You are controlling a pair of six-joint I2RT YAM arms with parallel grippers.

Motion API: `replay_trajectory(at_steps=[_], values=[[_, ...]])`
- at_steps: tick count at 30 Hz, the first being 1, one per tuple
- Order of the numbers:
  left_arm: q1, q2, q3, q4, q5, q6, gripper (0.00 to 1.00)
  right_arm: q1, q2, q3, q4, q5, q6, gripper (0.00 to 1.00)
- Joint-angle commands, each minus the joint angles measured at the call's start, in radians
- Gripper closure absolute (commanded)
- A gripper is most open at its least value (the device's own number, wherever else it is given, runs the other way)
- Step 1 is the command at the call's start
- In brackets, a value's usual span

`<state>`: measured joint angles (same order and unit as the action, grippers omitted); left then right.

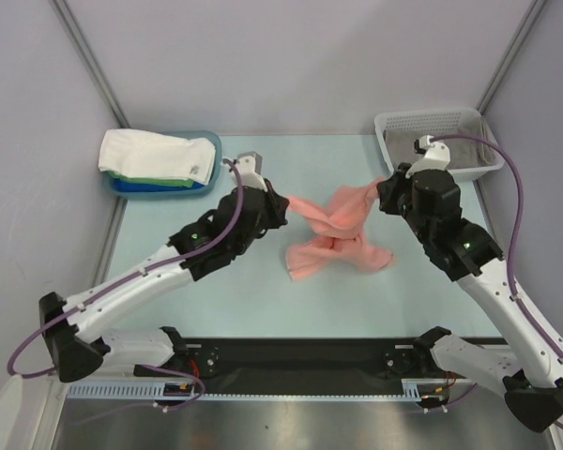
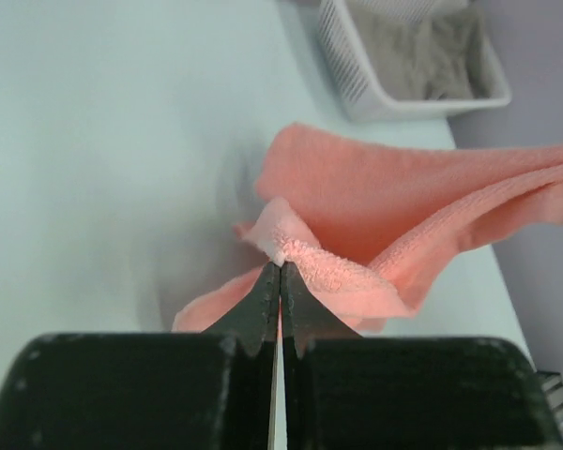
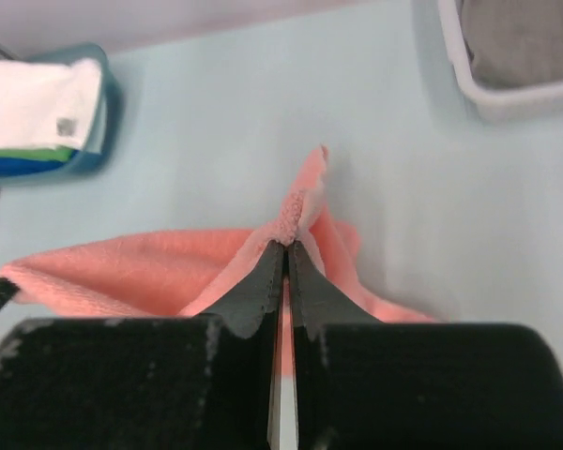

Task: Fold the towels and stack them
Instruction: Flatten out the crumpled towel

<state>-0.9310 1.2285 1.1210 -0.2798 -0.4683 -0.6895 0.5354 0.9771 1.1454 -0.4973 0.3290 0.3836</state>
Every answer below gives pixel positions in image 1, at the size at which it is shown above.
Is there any white rounded object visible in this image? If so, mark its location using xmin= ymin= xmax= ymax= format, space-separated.
xmin=0 ymin=375 xmax=23 ymax=449

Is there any grey towel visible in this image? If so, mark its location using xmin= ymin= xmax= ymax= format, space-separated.
xmin=382 ymin=114 xmax=495 ymax=170

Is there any green towel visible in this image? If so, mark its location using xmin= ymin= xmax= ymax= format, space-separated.
xmin=107 ymin=172 xmax=194 ymax=188

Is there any white perforated plastic basket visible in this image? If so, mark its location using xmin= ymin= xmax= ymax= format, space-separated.
xmin=373 ymin=107 xmax=504 ymax=182

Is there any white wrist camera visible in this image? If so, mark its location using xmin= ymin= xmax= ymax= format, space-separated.
xmin=406 ymin=135 xmax=450 ymax=178
xmin=223 ymin=152 xmax=267 ymax=191

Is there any white slotted cable duct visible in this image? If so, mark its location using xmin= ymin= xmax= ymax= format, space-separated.
xmin=67 ymin=379 xmax=449 ymax=403

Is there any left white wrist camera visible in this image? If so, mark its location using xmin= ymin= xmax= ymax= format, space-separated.
xmin=223 ymin=152 xmax=267 ymax=191

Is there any blue towel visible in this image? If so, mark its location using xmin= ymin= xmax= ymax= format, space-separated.
xmin=110 ymin=179 xmax=206 ymax=197

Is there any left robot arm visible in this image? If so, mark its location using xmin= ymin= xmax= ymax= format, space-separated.
xmin=38 ymin=185 xmax=289 ymax=383

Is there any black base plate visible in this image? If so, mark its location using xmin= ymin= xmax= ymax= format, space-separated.
xmin=165 ymin=337 xmax=460 ymax=391

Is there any teal plastic tray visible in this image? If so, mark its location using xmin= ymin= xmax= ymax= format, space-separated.
xmin=99 ymin=128 xmax=221 ymax=200

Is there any pink towel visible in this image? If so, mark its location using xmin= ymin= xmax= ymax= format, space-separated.
xmin=285 ymin=176 xmax=394 ymax=281

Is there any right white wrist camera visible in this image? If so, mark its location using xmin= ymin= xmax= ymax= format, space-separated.
xmin=406 ymin=135 xmax=450 ymax=178

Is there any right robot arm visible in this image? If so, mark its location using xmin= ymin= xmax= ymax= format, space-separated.
xmin=376 ymin=163 xmax=563 ymax=433

